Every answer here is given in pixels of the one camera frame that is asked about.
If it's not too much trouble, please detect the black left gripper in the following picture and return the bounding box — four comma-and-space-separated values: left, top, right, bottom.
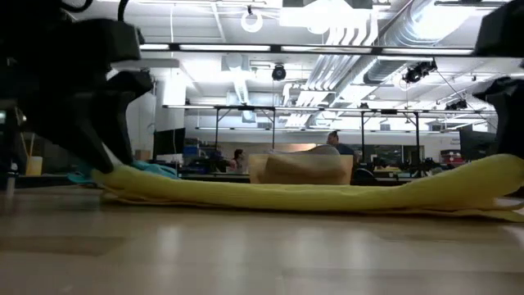
0, 61, 155, 174

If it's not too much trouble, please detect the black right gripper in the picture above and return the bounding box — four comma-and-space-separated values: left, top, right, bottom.
472, 77, 524, 159

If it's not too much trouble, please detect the teal microfiber towel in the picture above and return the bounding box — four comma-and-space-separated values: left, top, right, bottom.
67, 159, 181, 185

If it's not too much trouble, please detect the yellow microfiber towel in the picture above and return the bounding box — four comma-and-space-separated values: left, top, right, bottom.
90, 153, 524, 224

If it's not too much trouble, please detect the black computer monitor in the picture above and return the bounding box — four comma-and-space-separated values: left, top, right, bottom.
458, 124, 499, 163
152, 127, 187, 164

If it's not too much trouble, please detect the yellow plastic cup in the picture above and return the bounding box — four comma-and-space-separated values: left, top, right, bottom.
25, 155, 44, 178

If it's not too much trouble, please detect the grey metal cylinder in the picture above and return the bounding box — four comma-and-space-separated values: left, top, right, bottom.
5, 161, 20, 196

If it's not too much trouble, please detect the person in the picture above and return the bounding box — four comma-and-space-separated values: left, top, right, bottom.
326, 130, 355, 157
228, 147, 246, 173

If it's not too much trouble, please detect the black metal workstation stand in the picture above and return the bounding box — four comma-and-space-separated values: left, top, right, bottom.
213, 104, 277, 165
359, 107, 422, 173

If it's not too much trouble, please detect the overhead light bar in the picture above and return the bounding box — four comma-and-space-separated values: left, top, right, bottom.
138, 41, 476, 57

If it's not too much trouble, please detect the black rig camera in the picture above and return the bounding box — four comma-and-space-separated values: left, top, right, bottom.
445, 98, 469, 112
402, 57, 439, 84

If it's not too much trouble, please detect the black aluminium frame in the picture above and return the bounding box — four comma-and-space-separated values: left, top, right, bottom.
0, 171, 417, 189

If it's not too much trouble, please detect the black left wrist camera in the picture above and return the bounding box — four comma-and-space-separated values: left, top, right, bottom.
61, 18, 145, 63

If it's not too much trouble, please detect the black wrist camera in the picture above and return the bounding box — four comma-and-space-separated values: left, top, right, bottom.
473, 0, 524, 57
61, 18, 145, 63

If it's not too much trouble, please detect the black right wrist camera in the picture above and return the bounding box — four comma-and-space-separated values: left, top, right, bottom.
473, 0, 524, 57

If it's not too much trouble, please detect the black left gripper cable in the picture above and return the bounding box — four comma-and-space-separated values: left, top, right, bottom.
116, 0, 132, 21

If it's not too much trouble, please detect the white ring light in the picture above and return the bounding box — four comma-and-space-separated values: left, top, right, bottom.
240, 9, 264, 34

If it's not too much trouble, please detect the black round ceiling camera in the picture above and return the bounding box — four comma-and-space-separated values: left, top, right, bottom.
271, 63, 288, 82

